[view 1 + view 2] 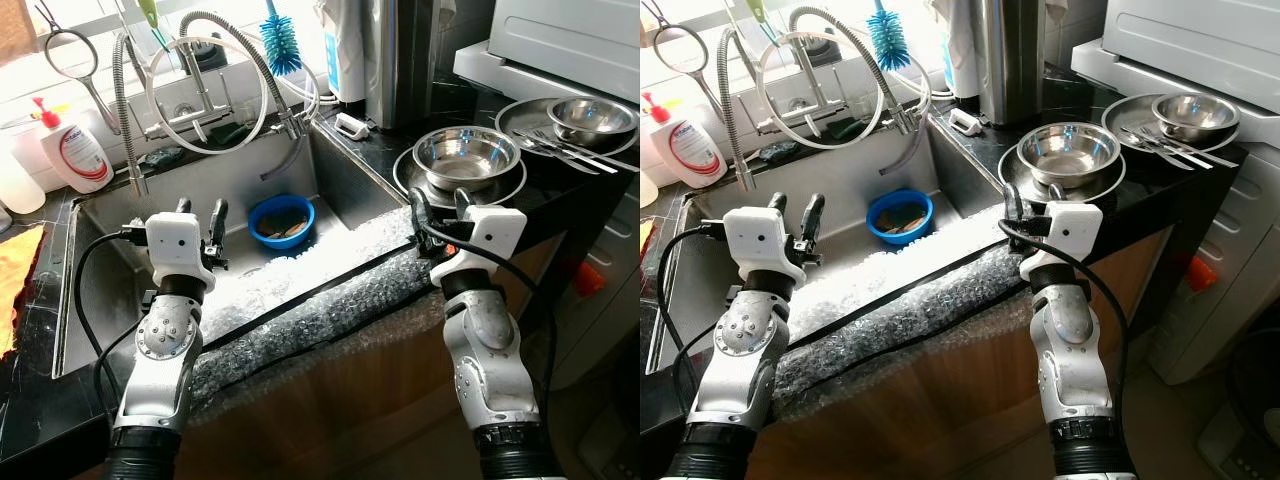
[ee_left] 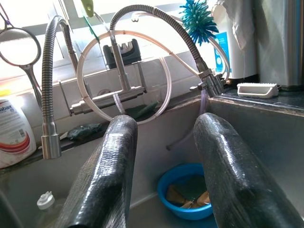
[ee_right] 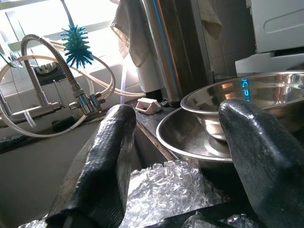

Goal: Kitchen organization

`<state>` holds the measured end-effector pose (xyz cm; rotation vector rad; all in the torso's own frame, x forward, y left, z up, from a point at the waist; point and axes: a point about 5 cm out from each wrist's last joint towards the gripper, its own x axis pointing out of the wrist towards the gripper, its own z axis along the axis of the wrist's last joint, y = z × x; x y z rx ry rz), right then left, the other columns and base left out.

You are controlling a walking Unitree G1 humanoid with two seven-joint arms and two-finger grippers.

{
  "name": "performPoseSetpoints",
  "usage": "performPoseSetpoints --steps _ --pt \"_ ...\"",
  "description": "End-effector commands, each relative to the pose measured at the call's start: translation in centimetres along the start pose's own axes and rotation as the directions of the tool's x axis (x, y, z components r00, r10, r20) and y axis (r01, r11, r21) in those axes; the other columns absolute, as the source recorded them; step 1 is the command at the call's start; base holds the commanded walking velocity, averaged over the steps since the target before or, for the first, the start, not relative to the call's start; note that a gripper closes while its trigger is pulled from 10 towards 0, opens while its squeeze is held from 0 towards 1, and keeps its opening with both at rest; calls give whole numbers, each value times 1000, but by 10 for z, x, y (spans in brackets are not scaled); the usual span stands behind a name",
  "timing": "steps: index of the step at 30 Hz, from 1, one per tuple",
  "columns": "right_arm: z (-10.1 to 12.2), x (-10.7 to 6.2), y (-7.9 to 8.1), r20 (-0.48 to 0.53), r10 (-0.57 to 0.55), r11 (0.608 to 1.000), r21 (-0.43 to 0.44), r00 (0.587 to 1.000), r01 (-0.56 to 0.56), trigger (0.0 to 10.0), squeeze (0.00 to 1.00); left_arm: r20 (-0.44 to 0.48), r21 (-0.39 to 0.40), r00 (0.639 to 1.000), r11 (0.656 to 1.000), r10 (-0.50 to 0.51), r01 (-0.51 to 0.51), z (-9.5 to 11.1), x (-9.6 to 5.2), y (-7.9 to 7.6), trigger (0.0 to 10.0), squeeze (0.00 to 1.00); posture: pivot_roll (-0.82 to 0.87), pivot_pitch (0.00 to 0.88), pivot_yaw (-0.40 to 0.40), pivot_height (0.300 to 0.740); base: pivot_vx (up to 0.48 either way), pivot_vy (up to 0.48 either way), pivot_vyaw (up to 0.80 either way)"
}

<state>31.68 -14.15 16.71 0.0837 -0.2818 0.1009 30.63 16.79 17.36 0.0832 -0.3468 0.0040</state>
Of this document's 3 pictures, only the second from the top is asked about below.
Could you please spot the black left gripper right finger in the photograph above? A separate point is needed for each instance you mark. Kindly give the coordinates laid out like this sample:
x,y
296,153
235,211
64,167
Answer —
x,y
237,190

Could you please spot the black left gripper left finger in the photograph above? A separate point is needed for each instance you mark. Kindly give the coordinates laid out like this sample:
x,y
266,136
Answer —
x,y
104,180

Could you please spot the brown green sponge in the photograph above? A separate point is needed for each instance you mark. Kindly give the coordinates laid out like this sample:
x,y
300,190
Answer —
x,y
192,187

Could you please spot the dark green scouring pad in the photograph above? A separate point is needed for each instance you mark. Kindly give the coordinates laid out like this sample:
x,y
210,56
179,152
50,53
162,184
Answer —
x,y
83,131
145,110

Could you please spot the steel sink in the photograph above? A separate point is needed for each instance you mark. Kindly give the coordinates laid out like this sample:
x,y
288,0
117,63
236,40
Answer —
x,y
261,133

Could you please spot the blue plastic bowl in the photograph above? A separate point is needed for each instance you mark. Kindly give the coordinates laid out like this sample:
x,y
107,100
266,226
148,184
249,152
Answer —
x,y
180,213

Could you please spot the clear plastic bottle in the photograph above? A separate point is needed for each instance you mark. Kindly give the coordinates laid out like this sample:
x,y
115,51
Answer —
x,y
45,200

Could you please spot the steel tap base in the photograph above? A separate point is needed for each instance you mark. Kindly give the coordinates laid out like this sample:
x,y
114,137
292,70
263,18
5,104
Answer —
x,y
102,101

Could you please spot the white plastic clip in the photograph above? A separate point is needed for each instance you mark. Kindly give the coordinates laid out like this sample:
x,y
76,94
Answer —
x,y
256,91

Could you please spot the white soap pump bottle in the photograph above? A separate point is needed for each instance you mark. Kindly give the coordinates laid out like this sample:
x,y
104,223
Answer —
x,y
14,133

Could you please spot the black knife sharpener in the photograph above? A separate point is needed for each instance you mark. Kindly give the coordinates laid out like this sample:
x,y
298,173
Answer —
x,y
128,57

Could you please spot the round steel strainer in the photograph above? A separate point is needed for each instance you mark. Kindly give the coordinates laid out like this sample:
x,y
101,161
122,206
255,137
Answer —
x,y
32,76

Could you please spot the white unit blue label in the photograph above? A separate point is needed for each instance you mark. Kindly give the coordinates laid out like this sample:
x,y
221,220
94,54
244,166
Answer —
x,y
240,59

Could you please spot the tall steel canister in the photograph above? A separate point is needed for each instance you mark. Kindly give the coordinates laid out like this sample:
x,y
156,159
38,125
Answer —
x,y
280,42

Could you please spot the blue bottle brush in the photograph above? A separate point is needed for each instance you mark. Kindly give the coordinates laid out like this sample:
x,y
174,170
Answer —
x,y
199,21

